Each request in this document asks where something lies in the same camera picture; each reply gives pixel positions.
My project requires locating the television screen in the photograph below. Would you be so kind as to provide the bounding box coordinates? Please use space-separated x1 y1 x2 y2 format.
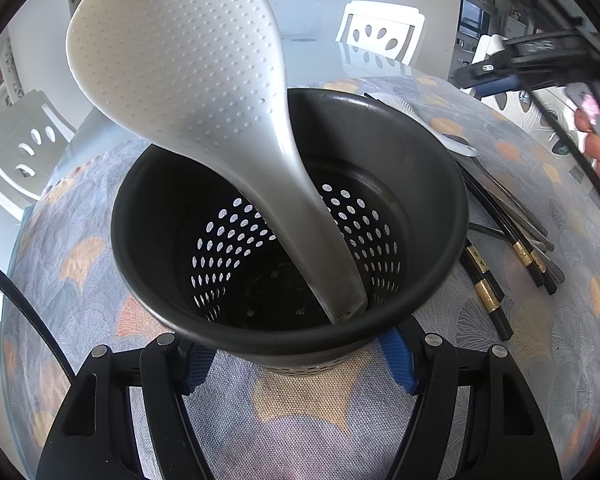
459 0 492 36

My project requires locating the fan-patterned grey tablecloth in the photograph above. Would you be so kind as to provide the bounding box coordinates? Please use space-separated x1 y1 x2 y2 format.
0 76 600 480

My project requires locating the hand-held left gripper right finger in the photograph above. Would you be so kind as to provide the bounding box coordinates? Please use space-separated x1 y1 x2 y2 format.
377 322 563 480

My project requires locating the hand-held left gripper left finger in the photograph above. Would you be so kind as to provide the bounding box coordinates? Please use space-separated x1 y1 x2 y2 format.
36 334 216 480

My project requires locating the black perforated utensil holder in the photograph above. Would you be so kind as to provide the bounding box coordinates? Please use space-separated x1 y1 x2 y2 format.
111 87 470 378

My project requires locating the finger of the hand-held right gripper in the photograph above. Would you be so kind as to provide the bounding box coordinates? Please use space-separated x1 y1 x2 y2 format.
452 30 600 98

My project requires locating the white rice paddle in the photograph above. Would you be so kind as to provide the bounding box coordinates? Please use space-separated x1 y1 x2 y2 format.
367 92 480 157
66 0 370 325

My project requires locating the metal fork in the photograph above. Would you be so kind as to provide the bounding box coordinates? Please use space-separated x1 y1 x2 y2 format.
455 157 553 253

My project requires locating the smooth black cable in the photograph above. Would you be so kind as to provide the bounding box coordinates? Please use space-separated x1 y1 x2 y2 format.
0 254 78 383

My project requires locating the white patterned rack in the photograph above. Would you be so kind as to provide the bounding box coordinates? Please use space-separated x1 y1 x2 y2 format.
0 35 23 111

